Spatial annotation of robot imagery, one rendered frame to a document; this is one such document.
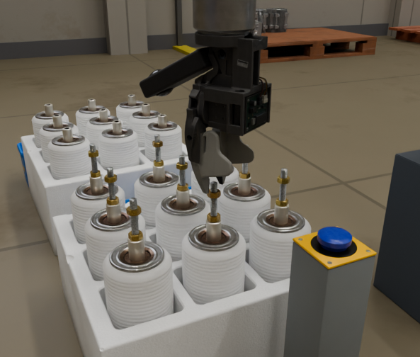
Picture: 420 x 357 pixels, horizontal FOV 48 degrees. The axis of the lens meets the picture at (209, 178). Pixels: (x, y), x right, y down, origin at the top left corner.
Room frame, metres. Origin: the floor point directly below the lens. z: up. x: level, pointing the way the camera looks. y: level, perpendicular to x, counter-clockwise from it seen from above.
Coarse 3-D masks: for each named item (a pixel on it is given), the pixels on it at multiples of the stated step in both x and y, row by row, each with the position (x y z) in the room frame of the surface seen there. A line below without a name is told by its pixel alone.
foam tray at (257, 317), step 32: (64, 224) 0.77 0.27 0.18; (64, 256) 0.68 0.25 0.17; (64, 288) 0.76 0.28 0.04; (96, 288) 0.58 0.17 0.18; (256, 288) 0.58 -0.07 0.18; (288, 288) 0.58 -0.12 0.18; (96, 320) 0.51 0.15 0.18; (160, 320) 0.51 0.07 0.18; (192, 320) 0.51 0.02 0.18; (224, 320) 0.53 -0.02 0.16; (256, 320) 0.55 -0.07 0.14; (96, 352) 0.48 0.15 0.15; (128, 352) 0.47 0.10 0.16; (160, 352) 0.49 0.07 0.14; (192, 352) 0.51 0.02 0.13; (224, 352) 0.53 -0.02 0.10; (256, 352) 0.55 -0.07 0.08
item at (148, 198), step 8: (136, 184) 0.80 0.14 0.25; (176, 184) 0.80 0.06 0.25; (136, 192) 0.79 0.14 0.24; (144, 192) 0.78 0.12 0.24; (152, 192) 0.77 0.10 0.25; (160, 192) 0.77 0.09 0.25; (168, 192) 0.78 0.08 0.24; (144, 200) 0.78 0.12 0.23; (152, 200) 0.77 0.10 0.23; (160, 200) 0.77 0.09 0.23; (144, 208) 0.78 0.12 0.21; (152, 208) 0.77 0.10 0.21; (144, 216) 0.78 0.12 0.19; (152, 216) 0.77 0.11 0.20; (152, 224) 0.77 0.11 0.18
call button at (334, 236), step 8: (320, 232) 0.49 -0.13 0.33; (328, 232) 0.49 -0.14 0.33; (336, 232) 0.49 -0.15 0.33; (344, 232) 0.49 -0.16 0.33; (320, 240) 0.48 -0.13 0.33; (328, 240) 0.47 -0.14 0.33; (336, 240) 0.47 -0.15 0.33; (344, 240) 0.47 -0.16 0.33; (328, 248) 0.47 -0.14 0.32; (336, 248) 0.46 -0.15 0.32; (344, 248) 0.47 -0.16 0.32
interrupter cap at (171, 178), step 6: (144, 174) 0.84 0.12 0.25; (150, 174) 0.84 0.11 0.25; (168, 174) 0.84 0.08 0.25; (174, 174) 0.84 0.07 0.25; (144, 180) 0.81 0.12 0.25; (150, 180) 0.82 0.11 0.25; (168, 180) 0.82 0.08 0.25; (174, 180) 0.81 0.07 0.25; (150, 186) 0.78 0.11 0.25; (156, 186) 0.78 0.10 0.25; (162, 186) 0.78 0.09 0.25; (168, 186) 0.79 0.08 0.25
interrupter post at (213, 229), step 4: (220, 220) 0.61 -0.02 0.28; (208, 224) 0.60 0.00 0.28; (212, 224) 0.60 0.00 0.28; (216, 224) 0.60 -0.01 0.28; (220, 224) 0.60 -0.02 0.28; (208, 228) 0.60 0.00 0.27; (212, 228) 0.60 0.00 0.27; (216, 228) 0.60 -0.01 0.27; (220, 228) 0.60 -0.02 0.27; (208, 232) 0.60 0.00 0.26; (212, 232) 0.60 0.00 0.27; (216, 232) 0.60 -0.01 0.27; (220, 232) 0.60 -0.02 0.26; (208, 236) 0.60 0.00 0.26; (212, 236) 0.60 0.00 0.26; (216, 236) 0.60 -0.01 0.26; (220, 236) 0.60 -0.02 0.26; (208, 240) 0.60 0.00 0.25; (212, 240) 0.60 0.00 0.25; (216, 240) 0.60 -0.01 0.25
